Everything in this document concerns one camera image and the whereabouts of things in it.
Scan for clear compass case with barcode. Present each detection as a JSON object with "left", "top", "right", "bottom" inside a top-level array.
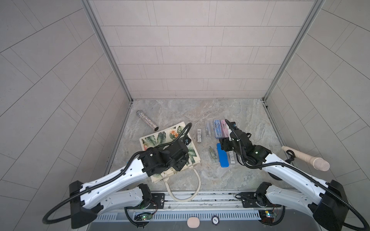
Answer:
[{"left": 228, "top": 151, "right": 236, "bottom": 164}]

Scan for pink compass set case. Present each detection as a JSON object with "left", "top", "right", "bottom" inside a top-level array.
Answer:
[{"left": 221, "top": 120, "right": 229, "bottom": 138}]

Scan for blue compass set case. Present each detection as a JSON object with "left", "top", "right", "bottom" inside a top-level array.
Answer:
[{"left": 214, "top": 119, "right": 223, "bottom": 139}]

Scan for clear case with green card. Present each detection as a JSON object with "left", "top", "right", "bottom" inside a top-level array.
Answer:
[{"left": 208, "top": 146, "right": 219, "bottom": 164}]

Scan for cream canvas floral tote bag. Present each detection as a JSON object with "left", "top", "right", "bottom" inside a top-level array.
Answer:
[{"left": 139, "top": 122, "right": 201, "bottom": 203}]

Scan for clear case with silver compass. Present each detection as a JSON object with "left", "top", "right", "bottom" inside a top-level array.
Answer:
[{"left": 206, "top": 121, "right": 214, "bottom": 137}]

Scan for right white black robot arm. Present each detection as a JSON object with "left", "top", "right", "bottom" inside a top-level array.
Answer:
[{"left": 220, "top": 120, "right": 370, "bottom": 231}]

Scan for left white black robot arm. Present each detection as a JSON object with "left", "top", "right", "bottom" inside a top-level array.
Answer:
[{"left": 42, "top": 123, "right": 192, "bottom": 229}]

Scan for glittery silver cylinder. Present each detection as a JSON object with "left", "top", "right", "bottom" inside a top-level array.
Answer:
[{"left": 136, "top": 110, "right": 159, "bottom": 131}]

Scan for black microphone stand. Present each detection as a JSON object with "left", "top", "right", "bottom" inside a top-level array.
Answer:
[{"left": 285, "top": 149, "right": 296, "bottom": 164}]

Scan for pink round pad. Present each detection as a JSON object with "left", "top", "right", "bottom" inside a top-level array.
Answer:
[{"left": 187, "top": 217, "right": 200, "bottom": 229}]

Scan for left green circuit board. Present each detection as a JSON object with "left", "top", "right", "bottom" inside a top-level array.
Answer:
[{"left": 134, "top": 212, "right": 153, "bottom": 221}]

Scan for green circuit board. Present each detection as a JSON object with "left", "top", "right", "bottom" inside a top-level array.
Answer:
[
  {"left": 258, "top": 210, "right": 276, "bottom": 224},
  {"left": 134, "top": 212, "right": 153, "bottom": 221}
]

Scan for black poker chip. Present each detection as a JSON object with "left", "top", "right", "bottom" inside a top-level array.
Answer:
[{"left": 212, "top": 215, "right": 220, "bottom": 226}]

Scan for right green circuit board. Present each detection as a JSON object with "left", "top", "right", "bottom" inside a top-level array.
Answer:
[{"left": 258, "top": 210, "right": 276, "bottom": 224}]

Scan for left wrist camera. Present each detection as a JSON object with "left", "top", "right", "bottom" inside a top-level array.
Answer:
[{"left": 183, "top": 136, "right": 192, "bottom": 146}]

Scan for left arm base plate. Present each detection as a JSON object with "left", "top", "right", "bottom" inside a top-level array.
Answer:
[{"left": 146, "top": 193, "right": 165, "bottom": 209}]

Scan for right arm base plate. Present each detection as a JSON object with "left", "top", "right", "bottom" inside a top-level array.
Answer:
[{"left": 235, "top": 192, "right": 273, "bottom": 208}]

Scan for aluminium rail frame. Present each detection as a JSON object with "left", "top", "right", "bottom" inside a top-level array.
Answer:
[{"left": 98, "top": 185, "right": 313, "bottom": 215}]

